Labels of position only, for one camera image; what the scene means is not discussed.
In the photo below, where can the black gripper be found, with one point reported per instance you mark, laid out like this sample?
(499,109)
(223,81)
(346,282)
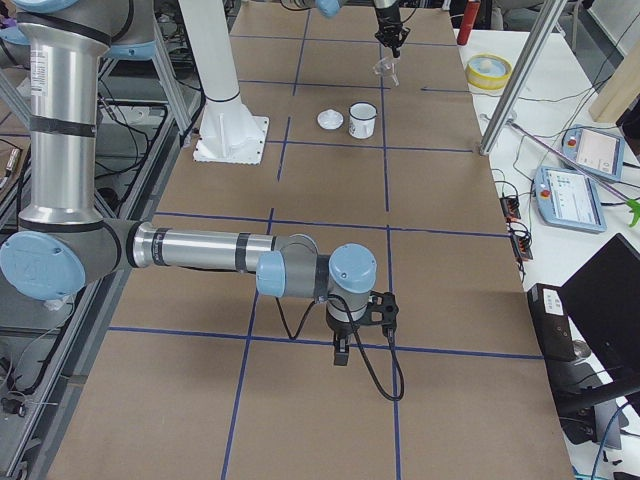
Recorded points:
(387,17)

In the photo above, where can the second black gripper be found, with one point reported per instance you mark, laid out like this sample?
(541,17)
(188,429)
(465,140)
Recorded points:
(341,331)

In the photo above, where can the clear plastic funnel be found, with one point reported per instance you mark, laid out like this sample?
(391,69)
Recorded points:
(386,68)

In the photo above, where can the white mug lid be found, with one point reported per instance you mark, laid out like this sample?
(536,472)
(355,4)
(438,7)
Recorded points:
(330,119)

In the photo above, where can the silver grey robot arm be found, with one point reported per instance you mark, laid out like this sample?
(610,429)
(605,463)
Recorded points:
(385,11)

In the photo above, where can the white enamel mug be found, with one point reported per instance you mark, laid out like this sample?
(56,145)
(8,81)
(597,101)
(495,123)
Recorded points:
(362,117)

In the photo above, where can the red cylinder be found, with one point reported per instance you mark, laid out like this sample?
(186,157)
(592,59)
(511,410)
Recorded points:
(468,21)

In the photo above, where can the light blue plate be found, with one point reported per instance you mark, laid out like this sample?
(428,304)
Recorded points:
(489,66)

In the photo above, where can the upper orange connector block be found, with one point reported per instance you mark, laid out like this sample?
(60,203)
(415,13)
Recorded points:
(510,207)

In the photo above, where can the orange connector block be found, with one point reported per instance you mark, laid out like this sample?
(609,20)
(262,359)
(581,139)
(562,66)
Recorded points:
(510,207)
(521,248)

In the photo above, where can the lower orange connector block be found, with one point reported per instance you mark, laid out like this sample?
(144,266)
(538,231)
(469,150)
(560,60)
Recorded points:
(521,248)

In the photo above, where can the black box device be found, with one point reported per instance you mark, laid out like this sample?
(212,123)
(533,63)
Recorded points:
(551,323)

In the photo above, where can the near blue teach pendant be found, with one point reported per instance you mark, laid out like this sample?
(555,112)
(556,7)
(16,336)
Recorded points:
(568,199)

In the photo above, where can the blue teach pendant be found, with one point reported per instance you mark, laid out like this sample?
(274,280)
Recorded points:
(594,149)
(568,199)

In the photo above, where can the far blue teach pendant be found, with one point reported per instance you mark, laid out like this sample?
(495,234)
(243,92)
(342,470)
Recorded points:
(594,149)

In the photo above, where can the wooden board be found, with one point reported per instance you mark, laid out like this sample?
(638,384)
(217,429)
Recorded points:
(620,91)

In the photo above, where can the black laptop computer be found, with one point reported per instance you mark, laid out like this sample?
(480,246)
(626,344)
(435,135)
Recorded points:
(602,300)

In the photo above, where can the aluminium frame post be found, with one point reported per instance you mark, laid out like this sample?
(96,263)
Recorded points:
(532,49)

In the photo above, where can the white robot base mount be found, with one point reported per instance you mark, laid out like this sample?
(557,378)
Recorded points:
(229,133)

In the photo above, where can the green handled reach grabber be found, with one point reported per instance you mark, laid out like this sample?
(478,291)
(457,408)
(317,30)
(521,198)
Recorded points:
(633,204)

